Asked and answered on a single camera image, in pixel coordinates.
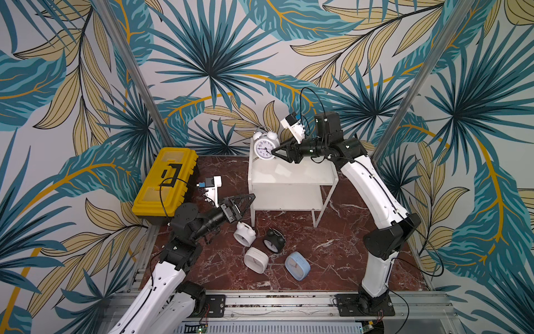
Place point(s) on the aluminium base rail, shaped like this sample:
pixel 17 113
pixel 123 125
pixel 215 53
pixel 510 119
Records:
pixel 304 312

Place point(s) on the white plastic twin-bell clock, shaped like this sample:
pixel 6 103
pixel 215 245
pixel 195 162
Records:
pixel 245 234

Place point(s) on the white metal twin-bell clock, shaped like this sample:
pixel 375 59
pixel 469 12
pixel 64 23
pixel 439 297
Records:
pixel 264 143

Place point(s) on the black twin-bell alarm clock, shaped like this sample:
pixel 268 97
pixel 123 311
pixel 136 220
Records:
pixel 274 240

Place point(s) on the white square alarm clock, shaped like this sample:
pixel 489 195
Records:
pixel 256 260

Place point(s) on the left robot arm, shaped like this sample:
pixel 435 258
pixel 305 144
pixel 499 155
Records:
pixel 167 299

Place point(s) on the white two-tier shelf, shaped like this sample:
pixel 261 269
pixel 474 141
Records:
pixel 281 186

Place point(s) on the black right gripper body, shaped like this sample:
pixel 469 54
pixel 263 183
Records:
pixel 292 151

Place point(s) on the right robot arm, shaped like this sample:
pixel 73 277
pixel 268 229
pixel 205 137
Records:
pixel 394 225

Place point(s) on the yellow black toolbox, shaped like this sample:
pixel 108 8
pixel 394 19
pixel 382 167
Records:
pixel 167 185

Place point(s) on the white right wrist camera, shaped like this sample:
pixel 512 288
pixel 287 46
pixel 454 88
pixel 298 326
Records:
pixel 293 123

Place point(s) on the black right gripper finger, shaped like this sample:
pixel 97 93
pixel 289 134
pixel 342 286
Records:
pixel 285 146
pixel 283 155

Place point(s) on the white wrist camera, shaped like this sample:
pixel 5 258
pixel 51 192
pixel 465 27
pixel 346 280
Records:
pixel 293 123
pixel 209 189

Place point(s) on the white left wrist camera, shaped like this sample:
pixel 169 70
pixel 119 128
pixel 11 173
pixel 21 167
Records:
pixel 209 189

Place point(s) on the blue square alarm clock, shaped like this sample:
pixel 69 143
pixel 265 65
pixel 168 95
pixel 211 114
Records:
pixel 297 266

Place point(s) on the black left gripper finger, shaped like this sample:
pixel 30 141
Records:
pixel 242 200
pixel 242 211

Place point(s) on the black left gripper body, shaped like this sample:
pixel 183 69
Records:
pixel 231 217

